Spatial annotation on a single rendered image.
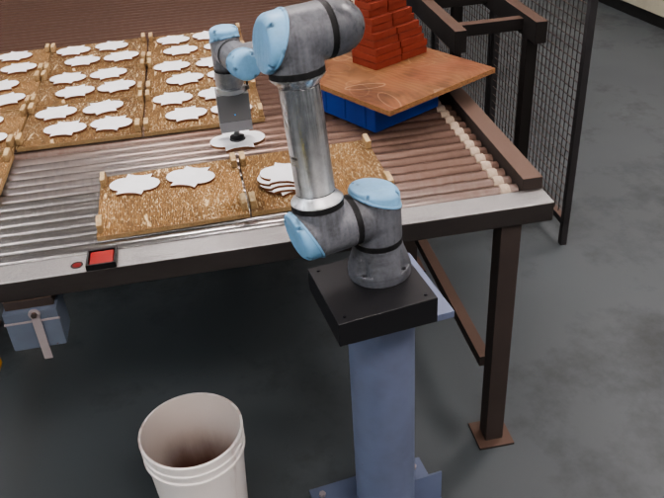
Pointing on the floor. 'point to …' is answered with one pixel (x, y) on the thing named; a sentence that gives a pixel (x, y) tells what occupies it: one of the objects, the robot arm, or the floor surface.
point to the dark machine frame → (441, 24)
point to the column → (386, 418)
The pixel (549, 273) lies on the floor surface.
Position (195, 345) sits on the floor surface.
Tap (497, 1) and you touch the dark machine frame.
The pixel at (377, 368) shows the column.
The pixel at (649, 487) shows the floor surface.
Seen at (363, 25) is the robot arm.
